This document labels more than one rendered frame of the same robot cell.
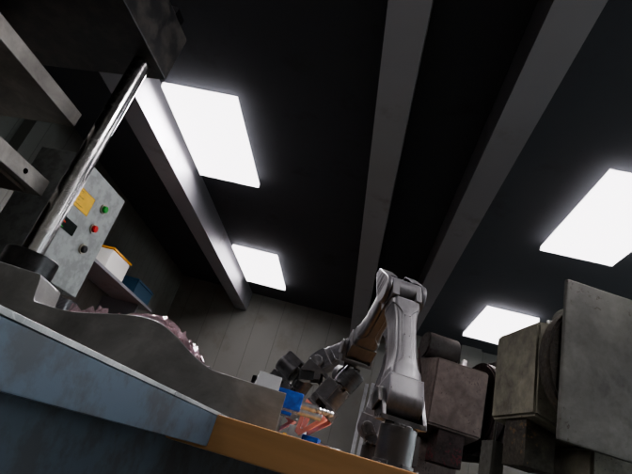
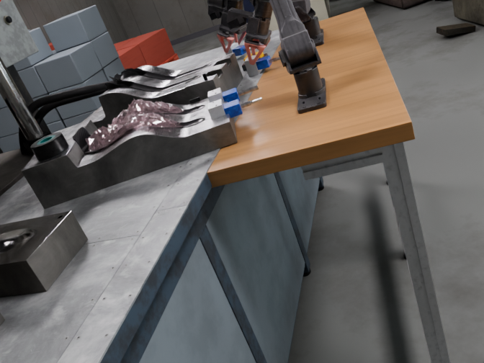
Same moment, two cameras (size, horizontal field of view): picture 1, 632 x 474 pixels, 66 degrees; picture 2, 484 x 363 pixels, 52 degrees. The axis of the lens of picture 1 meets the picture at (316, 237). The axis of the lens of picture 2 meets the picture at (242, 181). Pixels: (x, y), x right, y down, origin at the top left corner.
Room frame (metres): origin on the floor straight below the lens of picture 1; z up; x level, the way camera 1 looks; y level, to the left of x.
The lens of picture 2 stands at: (-0.37, -0.16, 1.22)
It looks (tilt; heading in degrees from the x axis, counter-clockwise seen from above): 25 degrees down; 8
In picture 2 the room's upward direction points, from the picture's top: 21 degrees counter-clockwise
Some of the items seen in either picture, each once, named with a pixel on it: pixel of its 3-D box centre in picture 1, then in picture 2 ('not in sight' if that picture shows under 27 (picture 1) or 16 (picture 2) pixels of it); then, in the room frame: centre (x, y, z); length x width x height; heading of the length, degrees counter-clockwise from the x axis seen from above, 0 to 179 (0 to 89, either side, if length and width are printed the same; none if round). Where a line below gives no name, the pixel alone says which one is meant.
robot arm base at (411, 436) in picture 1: (394, 449); (308, 82); (0.86, -0.23, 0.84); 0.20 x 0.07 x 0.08; 171
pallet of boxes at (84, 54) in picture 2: not in sight; (55, 91); (3.99, 1.76, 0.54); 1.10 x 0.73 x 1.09; 78
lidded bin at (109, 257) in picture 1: (103, 262); not in sight; (5.11, 2.09, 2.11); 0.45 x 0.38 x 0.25; 171
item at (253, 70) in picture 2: (314, 444); (266, 62); (1.26, -0.14, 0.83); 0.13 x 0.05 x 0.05; 73
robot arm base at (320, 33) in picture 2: (370, 460); (311, 29); (1.45, -0.33, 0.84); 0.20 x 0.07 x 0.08; 171
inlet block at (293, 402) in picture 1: (293, 402); (236, 107); (0.80, -0.04, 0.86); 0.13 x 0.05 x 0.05; 93
